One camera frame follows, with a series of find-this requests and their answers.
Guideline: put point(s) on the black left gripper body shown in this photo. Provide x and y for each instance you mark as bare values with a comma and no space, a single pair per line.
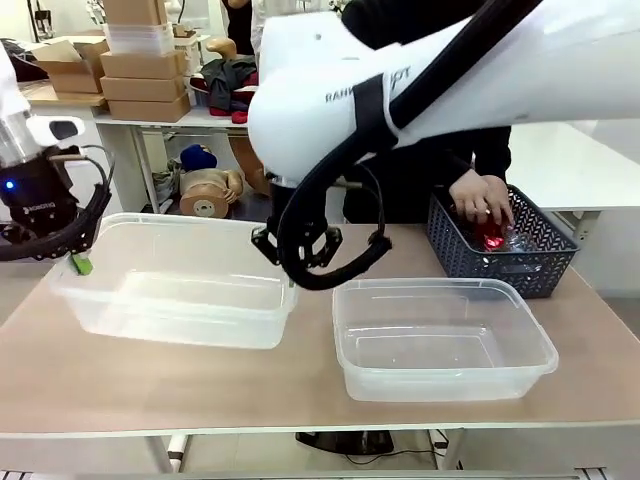
40,190

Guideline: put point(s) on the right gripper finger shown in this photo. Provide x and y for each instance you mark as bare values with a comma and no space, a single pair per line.
327,245
265,245

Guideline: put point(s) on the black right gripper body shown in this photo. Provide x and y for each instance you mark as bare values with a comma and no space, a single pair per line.
280,205

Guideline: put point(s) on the large clear plastic container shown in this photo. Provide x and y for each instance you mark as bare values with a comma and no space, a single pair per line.
175,280

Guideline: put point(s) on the small clear plastic container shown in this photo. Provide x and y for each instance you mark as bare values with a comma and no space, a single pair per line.
440,340

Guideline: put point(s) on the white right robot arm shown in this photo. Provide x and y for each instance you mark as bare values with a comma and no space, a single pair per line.
450,75

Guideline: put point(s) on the person's right forearm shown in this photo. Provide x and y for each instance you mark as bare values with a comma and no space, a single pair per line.
450,167

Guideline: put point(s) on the person's left forearm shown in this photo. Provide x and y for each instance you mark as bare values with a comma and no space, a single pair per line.
495,150

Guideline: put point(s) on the dark grey woven basket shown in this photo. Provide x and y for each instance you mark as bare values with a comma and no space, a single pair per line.
545,235

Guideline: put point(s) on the person's right hand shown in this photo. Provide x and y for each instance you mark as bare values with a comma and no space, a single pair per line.
470,197

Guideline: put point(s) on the person's left hand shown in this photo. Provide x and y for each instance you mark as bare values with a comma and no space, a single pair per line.
500,200

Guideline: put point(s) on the tan mannequin leg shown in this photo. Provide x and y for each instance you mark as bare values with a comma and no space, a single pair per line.
250,165

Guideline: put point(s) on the tan mannequin torso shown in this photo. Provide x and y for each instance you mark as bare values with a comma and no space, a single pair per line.
210,192

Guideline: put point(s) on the person in black sweater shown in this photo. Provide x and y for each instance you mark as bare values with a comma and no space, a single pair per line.
400,200

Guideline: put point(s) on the blue cap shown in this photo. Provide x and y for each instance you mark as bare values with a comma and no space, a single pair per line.
197,157

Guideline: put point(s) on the red cloth item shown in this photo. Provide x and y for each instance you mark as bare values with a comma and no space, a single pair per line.
241,116

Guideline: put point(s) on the white background table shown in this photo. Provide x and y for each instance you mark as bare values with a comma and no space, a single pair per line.
145,135

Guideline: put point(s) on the dark clothing pile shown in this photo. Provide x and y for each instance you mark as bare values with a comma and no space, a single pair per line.
230,82

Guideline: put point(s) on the closed cardboard box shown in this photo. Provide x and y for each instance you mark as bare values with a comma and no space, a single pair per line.
142,64
142,87
147,107

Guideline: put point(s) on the stack of clear lids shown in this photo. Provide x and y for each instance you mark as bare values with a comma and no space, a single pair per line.
140,37

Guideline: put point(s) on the background person in black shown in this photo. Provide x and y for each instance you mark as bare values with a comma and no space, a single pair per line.
240,25

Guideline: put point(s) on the black chair base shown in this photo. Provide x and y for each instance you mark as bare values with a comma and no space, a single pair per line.
345,445

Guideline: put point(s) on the tall cardboard box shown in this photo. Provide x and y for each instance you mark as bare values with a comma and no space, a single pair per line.
135,11

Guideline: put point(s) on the white table leg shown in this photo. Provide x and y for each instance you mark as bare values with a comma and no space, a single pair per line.
176,452

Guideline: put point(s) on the white side table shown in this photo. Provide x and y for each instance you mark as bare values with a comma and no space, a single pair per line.
575,165

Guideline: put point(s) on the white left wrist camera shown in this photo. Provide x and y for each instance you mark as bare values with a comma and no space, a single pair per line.
57,129

